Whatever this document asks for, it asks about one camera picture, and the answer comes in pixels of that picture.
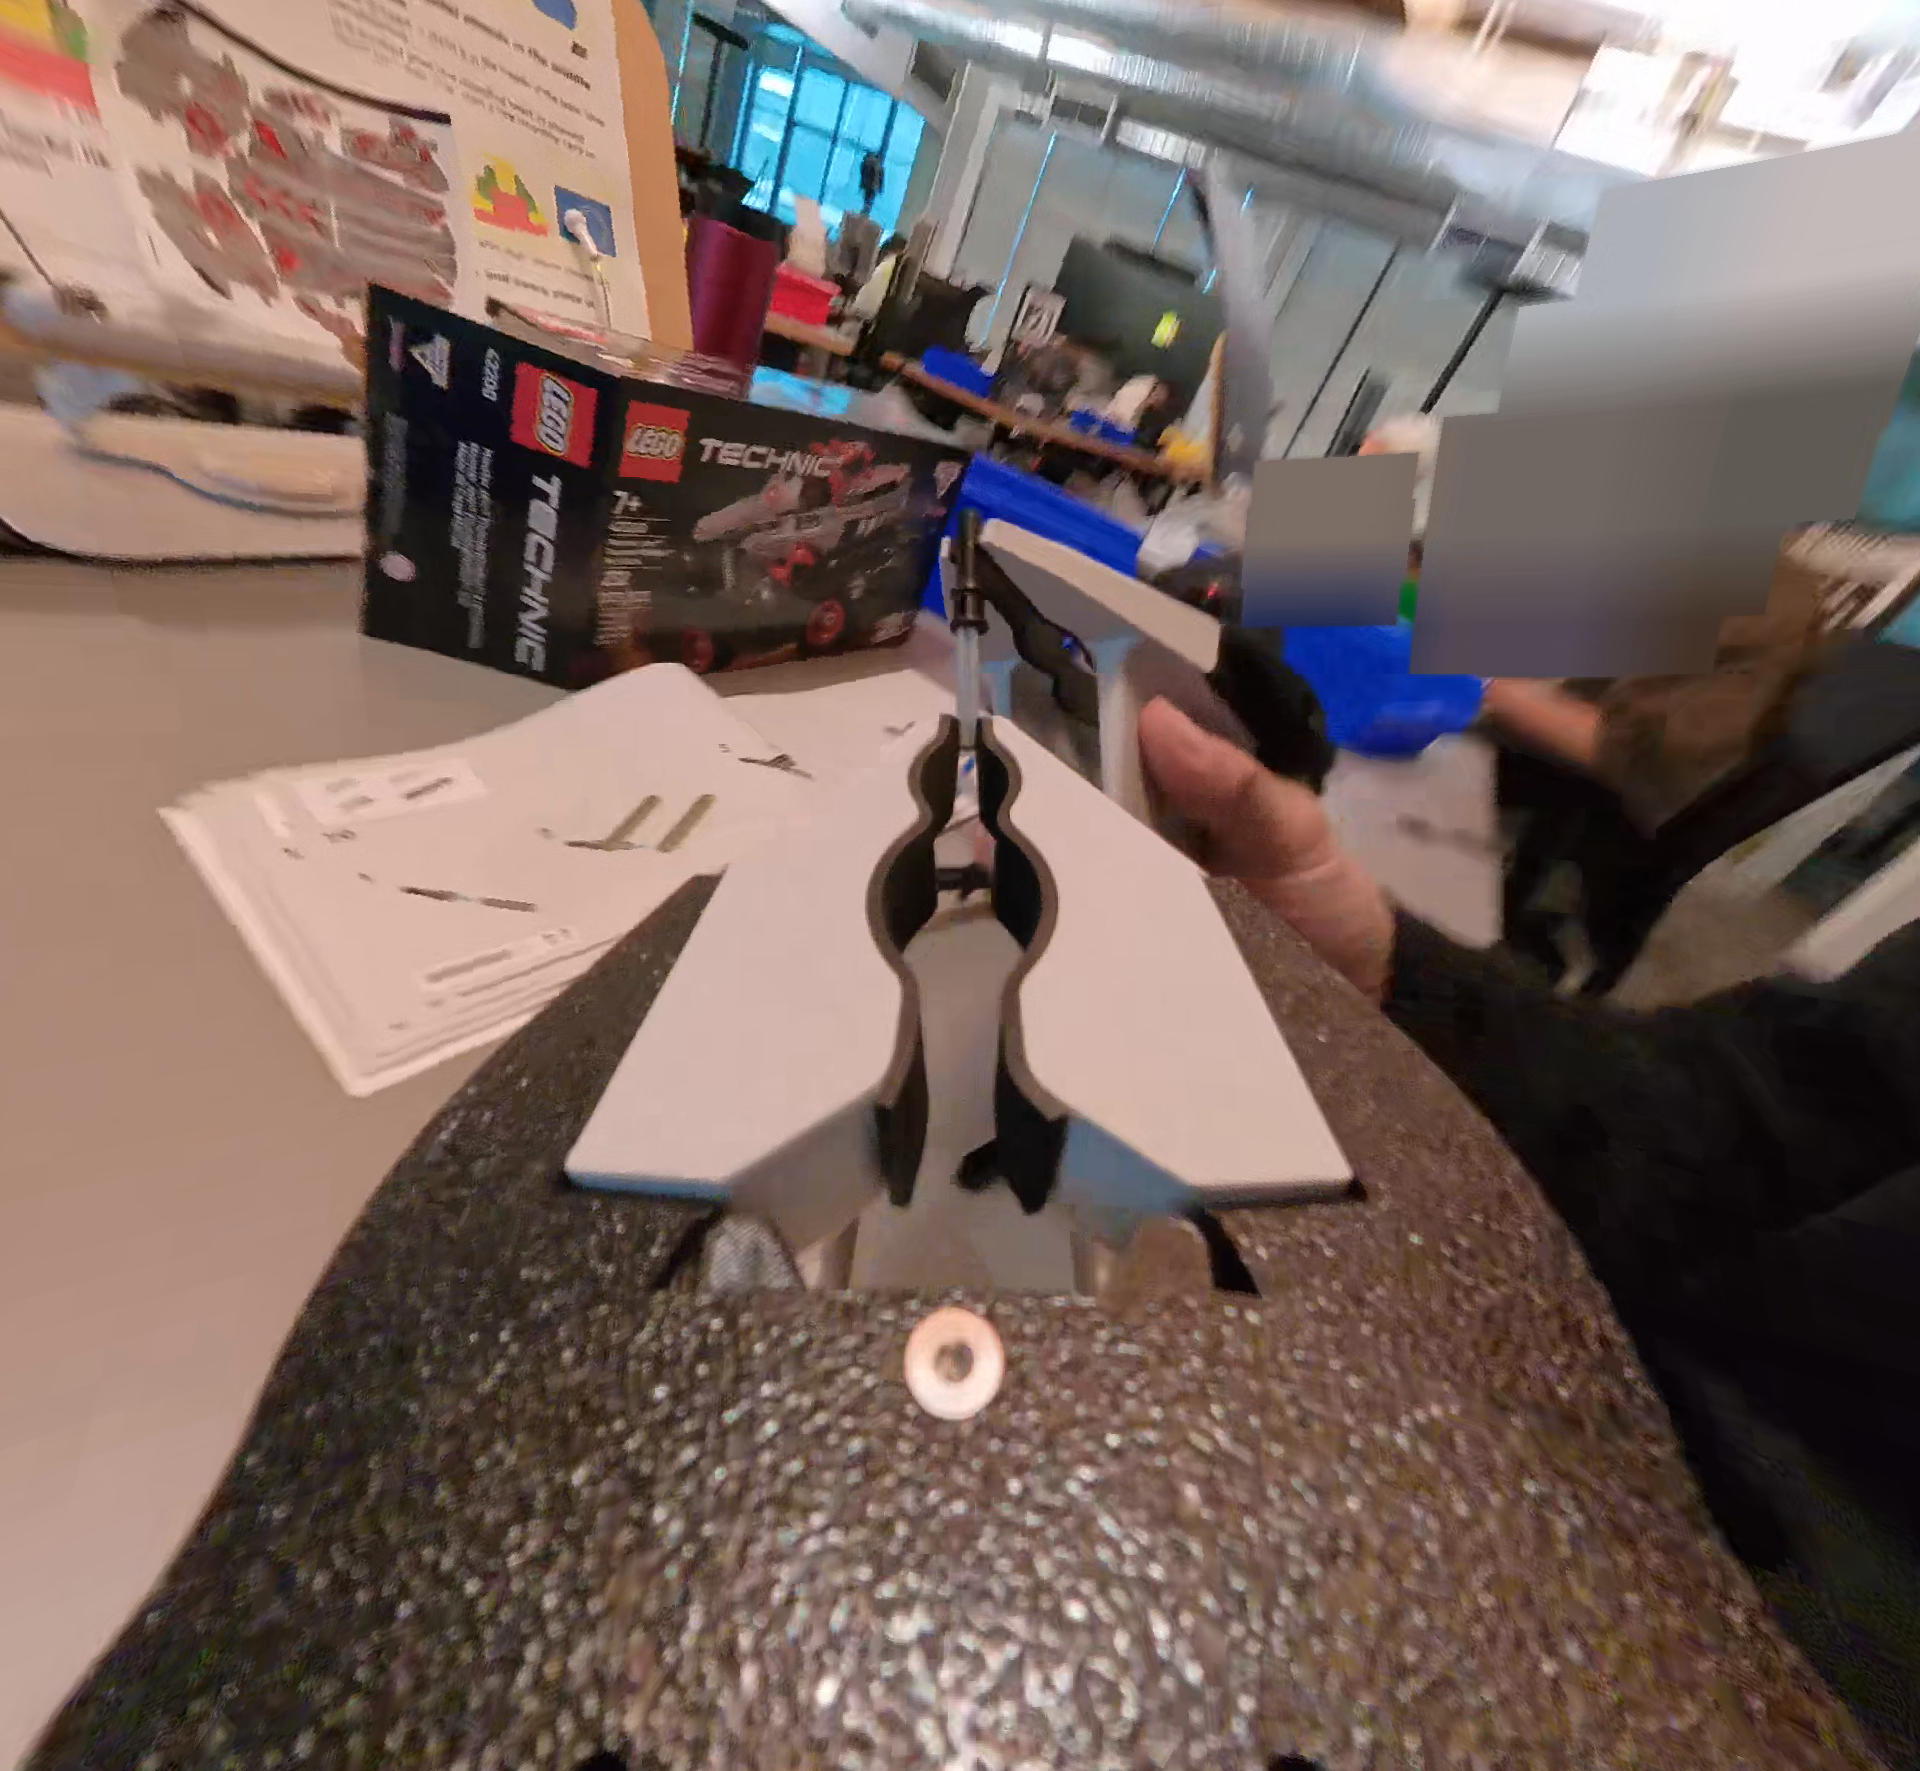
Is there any grey and black axle pin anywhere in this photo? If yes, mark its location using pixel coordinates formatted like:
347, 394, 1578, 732
952, 507, 993, 757

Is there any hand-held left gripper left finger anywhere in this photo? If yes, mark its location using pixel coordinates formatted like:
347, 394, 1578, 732
563, 714, 966, 1254

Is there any white instruction booklet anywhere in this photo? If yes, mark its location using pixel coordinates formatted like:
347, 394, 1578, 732
158, 660, 961, 1101

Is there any wooden display board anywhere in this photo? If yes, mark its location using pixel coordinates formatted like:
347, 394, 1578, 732
599, 0, 695, 352

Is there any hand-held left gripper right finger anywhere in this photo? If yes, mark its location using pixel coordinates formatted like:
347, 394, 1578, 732
960, 718, 1362, 1277

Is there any printed instruction sheet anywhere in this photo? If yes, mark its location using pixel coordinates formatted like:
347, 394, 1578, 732
0, 0, 658, 365

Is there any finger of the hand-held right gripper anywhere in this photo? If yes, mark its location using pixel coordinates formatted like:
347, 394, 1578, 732
975, 515, 1224, 821

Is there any silver ventilation duct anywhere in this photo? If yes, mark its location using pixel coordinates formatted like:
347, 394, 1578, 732
837, 0, 1583, 220

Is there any person's right hand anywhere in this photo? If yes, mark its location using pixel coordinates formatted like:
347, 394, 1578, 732
1134, 696, 1399, 1005

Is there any white display stand base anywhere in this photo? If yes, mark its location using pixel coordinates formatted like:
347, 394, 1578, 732
0, 362, 371, 560

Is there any maroon cup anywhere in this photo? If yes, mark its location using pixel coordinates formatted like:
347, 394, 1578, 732
684, 214, 785, 372

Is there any black toy set box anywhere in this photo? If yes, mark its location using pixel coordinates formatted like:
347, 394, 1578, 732
360, 284, 974, 694

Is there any person's right forearm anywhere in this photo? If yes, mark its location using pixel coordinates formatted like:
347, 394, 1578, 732
1378, 885, 1920, 1593

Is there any grey desk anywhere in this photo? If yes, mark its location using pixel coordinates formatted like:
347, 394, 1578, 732
0, 552, 1517, 1771

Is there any blue storage bin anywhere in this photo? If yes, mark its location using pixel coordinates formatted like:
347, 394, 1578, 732
919, 450, 1489, 757

